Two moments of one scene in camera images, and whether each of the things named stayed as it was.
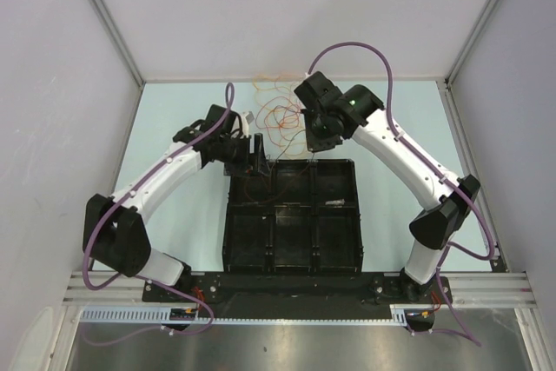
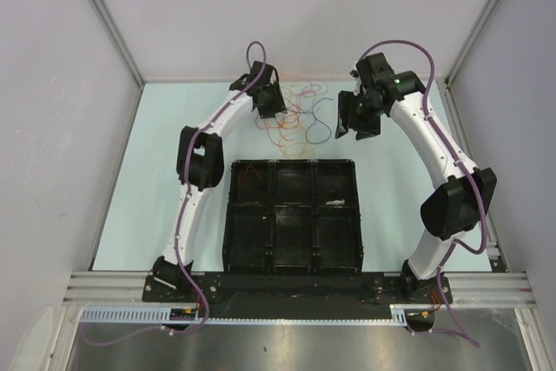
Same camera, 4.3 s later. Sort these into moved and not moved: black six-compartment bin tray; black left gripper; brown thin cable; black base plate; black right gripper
Moved: black right gripper; brown thin cable; black left gripper
Not moved: black six-compartment bin tray; black base plate
